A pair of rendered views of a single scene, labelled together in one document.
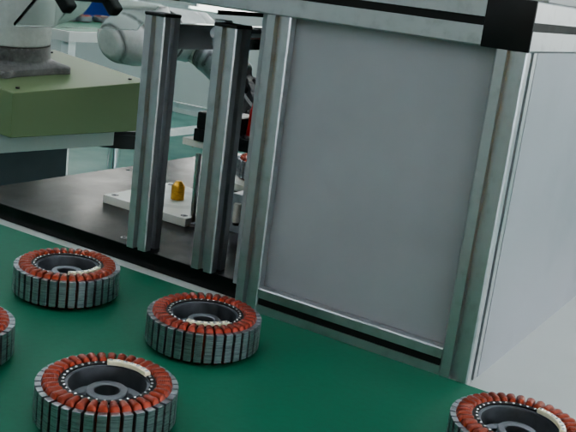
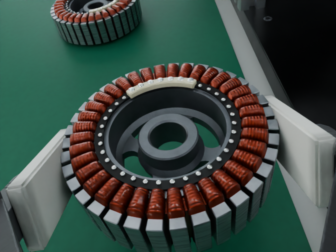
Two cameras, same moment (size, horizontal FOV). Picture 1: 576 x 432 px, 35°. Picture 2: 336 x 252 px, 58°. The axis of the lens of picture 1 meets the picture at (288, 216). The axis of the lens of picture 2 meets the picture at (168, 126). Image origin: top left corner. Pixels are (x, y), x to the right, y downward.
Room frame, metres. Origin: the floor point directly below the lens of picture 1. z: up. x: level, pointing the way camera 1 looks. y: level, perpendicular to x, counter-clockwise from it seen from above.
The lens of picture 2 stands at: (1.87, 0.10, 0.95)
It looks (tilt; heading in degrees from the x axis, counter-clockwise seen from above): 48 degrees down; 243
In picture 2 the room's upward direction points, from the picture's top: 11 degrees counter-clockwise
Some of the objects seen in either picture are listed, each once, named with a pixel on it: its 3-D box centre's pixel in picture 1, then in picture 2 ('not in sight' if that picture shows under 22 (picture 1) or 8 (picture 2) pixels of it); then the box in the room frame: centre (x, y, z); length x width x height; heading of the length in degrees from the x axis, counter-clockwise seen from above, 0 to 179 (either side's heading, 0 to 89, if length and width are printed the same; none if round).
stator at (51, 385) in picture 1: (106, 399); not in sight; (0.67, 0.12, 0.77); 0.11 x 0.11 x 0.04
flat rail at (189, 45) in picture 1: (299, 39); not in sight; (1.34, 0.02, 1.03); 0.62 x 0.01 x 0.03; 150
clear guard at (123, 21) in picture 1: (170, 21); not in sight; (1.23, 0.19, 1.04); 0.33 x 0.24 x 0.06; 60
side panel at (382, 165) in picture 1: (369, 192); not in sight; (0.91, -0.08, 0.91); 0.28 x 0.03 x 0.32; 60
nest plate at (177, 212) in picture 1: (177, 202); not in sight; (1.29, 0.16, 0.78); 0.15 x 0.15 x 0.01; 60
